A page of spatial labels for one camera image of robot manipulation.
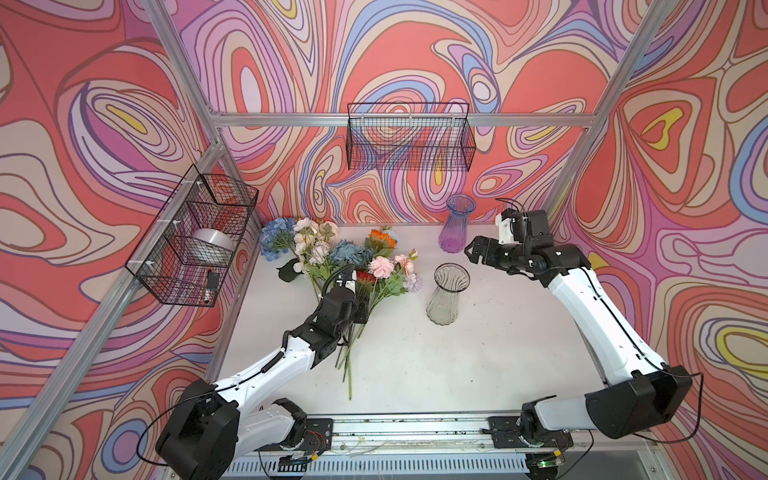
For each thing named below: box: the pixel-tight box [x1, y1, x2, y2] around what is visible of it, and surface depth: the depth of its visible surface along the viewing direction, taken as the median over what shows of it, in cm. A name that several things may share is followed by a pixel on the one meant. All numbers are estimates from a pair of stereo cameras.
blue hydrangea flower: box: [259, 217, 297, 262], surface depth 107 cm
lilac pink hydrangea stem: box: [384, 273, 423, 301], surface depth 96 cm
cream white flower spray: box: [293, 217, 338, 273], surface depth 101 cm
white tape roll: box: [191, 228, 234, 263], surface depth 73 cm
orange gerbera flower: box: [365, 229, 398, 250], surface depth 93 cm
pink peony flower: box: [368, 256, 395, 279], surface depth 88 cm
